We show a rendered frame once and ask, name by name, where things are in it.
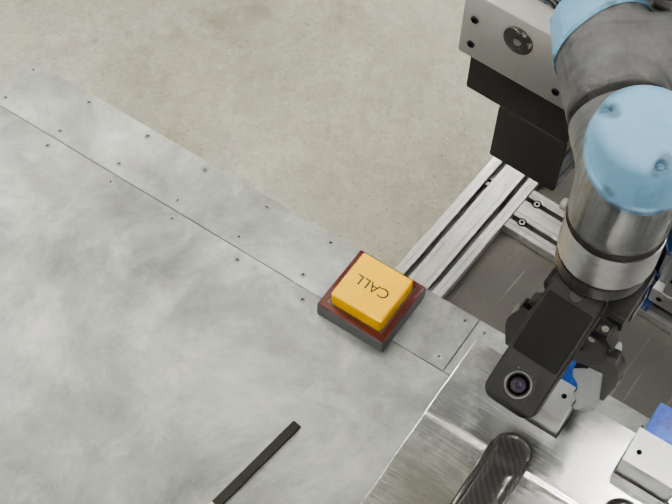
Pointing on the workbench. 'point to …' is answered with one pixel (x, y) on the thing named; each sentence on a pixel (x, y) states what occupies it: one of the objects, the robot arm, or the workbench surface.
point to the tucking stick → (256, 463)
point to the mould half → (603, 445)
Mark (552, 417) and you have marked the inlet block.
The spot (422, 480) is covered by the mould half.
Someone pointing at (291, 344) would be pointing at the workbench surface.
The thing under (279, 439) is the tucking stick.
